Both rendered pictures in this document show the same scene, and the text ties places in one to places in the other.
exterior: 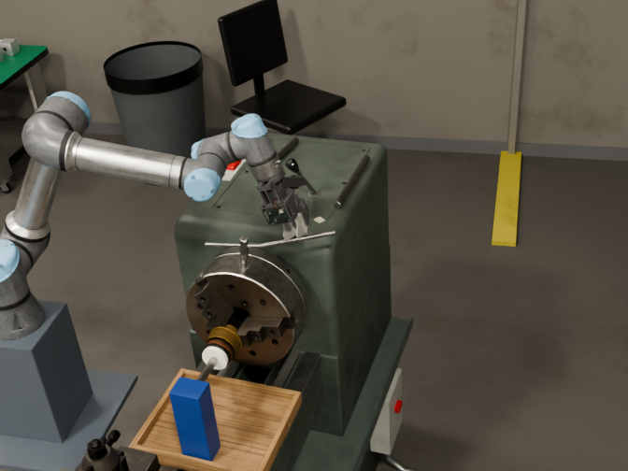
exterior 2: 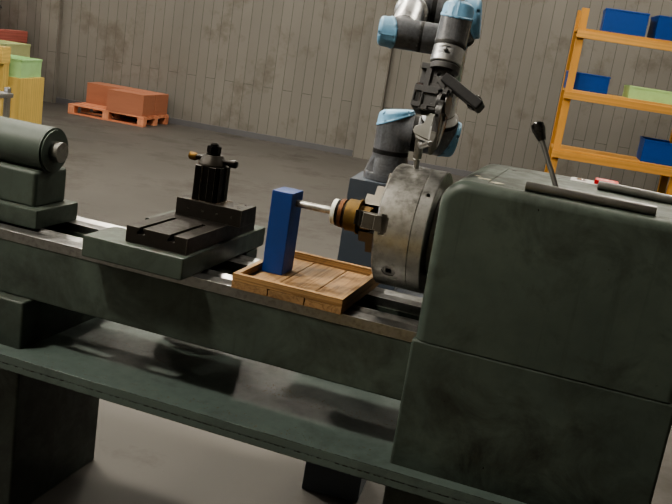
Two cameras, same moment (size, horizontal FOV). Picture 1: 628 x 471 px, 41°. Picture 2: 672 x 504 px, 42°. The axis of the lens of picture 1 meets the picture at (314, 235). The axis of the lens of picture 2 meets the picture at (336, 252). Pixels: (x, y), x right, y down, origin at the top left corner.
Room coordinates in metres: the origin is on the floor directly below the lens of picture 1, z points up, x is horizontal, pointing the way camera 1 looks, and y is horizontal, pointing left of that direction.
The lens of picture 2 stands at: (1.44, -1.97, 1.52)
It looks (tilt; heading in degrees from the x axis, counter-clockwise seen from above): 14 degrees down; 85
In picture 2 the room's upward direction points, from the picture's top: 9 degrees clockwise
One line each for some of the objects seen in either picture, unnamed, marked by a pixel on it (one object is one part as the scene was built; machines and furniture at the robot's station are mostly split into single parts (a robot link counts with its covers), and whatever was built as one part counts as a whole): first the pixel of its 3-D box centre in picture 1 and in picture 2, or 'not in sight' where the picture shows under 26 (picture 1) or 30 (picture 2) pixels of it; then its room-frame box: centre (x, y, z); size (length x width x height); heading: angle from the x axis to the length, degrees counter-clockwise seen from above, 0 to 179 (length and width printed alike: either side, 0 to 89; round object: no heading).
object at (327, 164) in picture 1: (290, 234); (566, 267); (2.18, 0.07, 1.06); 0.59 x 0.48 x 0.39; 159
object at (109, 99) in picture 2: not in sight; (120, 103); (-0.81, 10.17, 0.21); 1.15 x 0.79 x 0.42; 164
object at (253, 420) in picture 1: (218, 423); (310, 278); (1.57, 0.29, 0.88); 0.36 x 0.30 x 0.04; 69
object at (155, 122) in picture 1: (163, 115); not in sight; (4.62, 0.85, 0.36); 0.58 x 0.56 x 0.71; 164
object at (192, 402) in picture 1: (195, 421); (282, 230); (1.48, 0.33, 1.00); 0.08 x 0.06 x 0.23; 69
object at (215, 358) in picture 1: (206, 373); (315, 207); (1.56, 0.30, 1.08); 0.13 x 0.07 x 0.07; 159
